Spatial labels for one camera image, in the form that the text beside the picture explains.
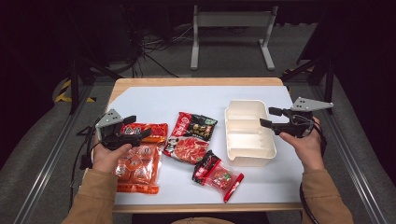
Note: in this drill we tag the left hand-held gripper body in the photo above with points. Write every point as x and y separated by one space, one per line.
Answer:
107 124

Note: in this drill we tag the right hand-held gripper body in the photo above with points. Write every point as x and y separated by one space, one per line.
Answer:
295 126

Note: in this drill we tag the white divided plastic container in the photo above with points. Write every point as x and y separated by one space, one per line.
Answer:
249 137

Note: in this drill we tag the large orange seasoning packet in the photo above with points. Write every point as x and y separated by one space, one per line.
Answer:
140 168

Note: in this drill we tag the red and black seasoning packet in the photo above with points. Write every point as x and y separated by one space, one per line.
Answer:
194 126

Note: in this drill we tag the person's right hand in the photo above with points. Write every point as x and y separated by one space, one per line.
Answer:
309 152

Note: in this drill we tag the person's left hand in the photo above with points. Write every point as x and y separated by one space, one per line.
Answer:
106 158

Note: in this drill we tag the red packet with meat picture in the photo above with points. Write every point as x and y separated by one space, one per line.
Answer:
188 151

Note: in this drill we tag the black metal stand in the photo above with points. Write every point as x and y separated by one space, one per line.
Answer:
74 84
328 81

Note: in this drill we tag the yellow and black floor tape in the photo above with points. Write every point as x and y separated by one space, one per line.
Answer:
63 93

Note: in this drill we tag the red clear tomato seasoning packet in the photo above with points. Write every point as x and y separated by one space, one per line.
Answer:
219 177

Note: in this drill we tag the light desk with metal frame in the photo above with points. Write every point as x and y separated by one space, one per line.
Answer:
233 19

